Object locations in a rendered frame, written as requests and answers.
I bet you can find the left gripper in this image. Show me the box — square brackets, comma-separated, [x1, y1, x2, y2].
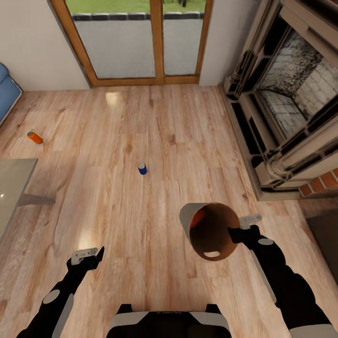
[66, 246, 105, 281]

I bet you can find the can of soda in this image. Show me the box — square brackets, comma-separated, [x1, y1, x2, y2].
[190, 207, 207, 229]
[138, 163, 147, 175]
[27, 131, 43, 144]

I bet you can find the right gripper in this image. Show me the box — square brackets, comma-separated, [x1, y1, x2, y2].
[229, 225, 260, 246]

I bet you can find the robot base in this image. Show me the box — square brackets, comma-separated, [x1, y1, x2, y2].
[106, 304, 232, 338]

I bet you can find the trash can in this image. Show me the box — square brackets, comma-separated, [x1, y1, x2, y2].
[179, 202, 241, 262]

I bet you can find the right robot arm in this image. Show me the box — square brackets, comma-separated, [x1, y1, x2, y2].
[229, 214, 338, 338]

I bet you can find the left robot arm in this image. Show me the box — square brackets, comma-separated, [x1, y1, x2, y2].
[16, 246, 105, 338]

